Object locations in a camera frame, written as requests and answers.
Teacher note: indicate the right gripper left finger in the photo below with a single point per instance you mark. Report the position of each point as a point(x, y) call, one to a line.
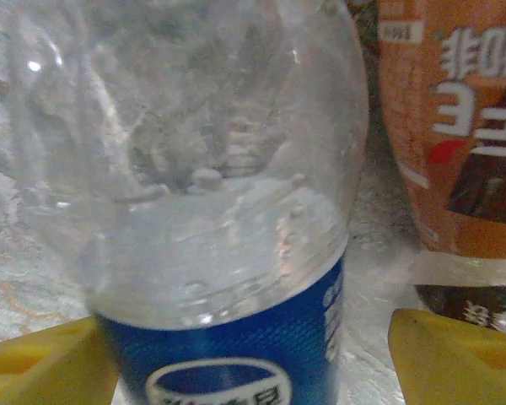
point(46, 371)

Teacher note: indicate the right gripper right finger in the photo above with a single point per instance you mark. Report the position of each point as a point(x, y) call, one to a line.
point(459, 363)

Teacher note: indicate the brown coffee bottle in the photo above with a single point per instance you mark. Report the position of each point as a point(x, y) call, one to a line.
point(447, 169)

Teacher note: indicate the clear bottle blue Pepsi label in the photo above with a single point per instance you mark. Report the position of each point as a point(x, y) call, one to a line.
point(215, 126)

